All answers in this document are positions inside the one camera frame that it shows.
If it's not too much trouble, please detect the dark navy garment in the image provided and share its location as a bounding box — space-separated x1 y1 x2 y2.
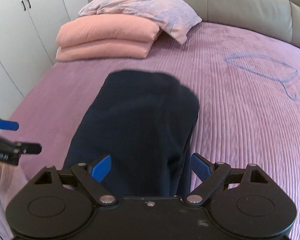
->
63 70 199 198

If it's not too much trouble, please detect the purple ribbed bedspread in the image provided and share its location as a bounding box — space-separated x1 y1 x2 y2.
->
2 22 300 239

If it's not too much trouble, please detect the white wardrobe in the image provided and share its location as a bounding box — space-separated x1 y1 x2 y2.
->
0 0 88 119

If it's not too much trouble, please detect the pink folded quilt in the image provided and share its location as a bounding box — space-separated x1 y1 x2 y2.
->
56 14 161 62

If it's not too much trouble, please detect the lilac patterned pillow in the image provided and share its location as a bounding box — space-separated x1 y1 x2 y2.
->
78 0 202 45

